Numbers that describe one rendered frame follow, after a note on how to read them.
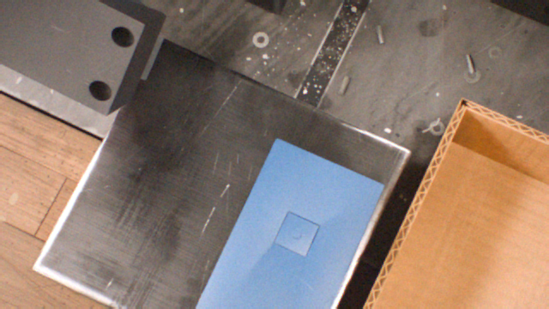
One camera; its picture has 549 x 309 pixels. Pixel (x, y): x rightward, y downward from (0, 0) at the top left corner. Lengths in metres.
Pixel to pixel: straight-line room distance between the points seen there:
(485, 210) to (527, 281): 0.05
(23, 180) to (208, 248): 0.13
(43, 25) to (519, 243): 0.33
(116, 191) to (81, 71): 0.20
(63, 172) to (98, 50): 0.23
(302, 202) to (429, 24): 0.15
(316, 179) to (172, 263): 0.10
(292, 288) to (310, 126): 0.10
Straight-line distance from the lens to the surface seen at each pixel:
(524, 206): 0.66
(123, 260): 0.63
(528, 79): 0.69
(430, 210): 0.65
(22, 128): 0.69
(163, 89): 0.66
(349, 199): 0.63
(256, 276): 0.62
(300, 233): 0.62
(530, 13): 0.70
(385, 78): 0.68
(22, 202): 0.67
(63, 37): 0.46
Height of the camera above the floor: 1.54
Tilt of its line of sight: 75 degrees down
